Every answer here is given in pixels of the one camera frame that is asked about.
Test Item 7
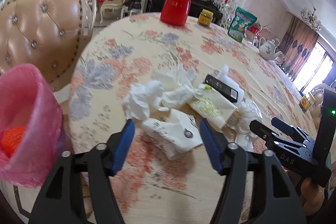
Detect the clear plastic wrap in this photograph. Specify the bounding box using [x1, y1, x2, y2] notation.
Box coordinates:
[235, 98, 263, 152]

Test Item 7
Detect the black cardboard box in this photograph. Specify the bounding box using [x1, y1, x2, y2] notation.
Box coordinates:
[204, 75, 238, 103]

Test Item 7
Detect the white printed tissue pack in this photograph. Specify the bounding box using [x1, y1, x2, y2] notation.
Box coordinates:
[141, 109, 203, 161]

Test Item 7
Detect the white tissue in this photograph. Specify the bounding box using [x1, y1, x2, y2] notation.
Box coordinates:
[123, 64, 198, 121]

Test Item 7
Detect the white foam block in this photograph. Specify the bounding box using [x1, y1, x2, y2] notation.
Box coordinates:
[216, 65, 244, 103]

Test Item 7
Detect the pink plastic trash bag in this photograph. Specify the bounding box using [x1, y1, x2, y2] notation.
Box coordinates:
[1, 64, 66, 188]

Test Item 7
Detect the person's right hand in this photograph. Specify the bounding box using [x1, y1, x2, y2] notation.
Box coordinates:
[285, 170, 325, 217]

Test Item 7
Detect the white porcelain teapot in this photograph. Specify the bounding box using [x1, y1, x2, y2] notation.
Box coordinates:
[259, 38, 282, 61]

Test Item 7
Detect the brown curtain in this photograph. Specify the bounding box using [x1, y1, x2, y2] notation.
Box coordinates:
[279, 16, 319, 81]

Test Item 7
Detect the floral tablecloth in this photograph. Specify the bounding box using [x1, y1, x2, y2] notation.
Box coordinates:
[68, 13, 317, 223]

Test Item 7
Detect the green snack bag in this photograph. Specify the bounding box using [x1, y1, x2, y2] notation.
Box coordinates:
[227, 7, 257, 43]

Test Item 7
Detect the chandelier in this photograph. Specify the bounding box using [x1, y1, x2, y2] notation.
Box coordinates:
[300, 7, 322, 32]

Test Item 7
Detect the yellow lid sauce jar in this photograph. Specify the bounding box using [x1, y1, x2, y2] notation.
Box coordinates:
[198, 9, 214, 26]

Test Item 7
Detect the red thermos jug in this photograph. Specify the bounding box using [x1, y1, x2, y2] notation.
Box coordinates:
[160, 0, 191, 27]

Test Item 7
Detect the black upright piano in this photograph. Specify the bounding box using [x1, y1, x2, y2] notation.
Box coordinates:
[144, 0, 224, 24]

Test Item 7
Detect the tufted beige dining chair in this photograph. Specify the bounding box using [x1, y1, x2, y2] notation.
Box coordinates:
[1, 0, 97, 92]

